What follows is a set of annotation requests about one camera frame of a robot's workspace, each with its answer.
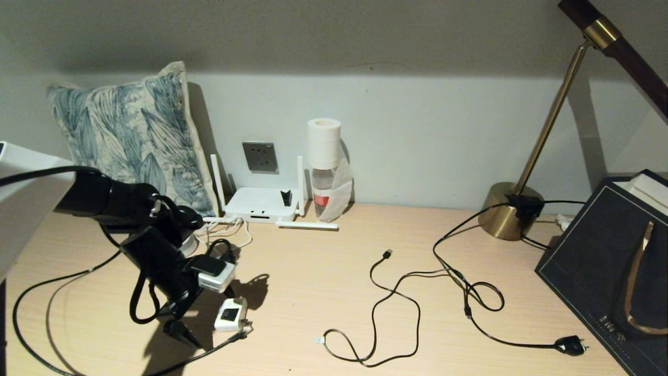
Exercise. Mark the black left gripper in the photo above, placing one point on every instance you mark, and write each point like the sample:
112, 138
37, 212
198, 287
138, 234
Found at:
162, 266

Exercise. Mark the white power adapter black face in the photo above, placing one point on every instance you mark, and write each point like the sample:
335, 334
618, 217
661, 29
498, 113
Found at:
229, 315

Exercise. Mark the white round plug adapter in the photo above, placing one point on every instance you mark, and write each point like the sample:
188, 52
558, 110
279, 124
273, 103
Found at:
190, 245

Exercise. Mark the white router with antennas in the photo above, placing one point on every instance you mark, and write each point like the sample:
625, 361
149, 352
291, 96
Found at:
261, 203

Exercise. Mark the black clip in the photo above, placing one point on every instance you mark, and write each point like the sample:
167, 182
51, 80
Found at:
286, 198

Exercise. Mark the clear bottle red label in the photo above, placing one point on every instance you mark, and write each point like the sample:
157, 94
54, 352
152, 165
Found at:
322, 183

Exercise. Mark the blue leaf pattern pillow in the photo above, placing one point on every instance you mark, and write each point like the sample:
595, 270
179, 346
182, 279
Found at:
130, 120

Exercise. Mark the white paper roll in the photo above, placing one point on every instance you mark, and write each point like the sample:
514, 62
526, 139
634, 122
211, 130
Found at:
324, 142

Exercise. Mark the brass desk lamp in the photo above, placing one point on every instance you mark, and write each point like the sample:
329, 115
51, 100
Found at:
500, 210

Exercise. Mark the white box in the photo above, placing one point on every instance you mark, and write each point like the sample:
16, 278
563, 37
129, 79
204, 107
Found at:
648, 189

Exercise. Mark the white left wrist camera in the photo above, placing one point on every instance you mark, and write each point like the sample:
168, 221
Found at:
216, 279

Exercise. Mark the grey wall socket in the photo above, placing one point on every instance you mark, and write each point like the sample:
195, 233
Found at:
260, 157

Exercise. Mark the black lamp switch box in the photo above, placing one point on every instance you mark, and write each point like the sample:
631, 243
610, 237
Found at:
524, 206

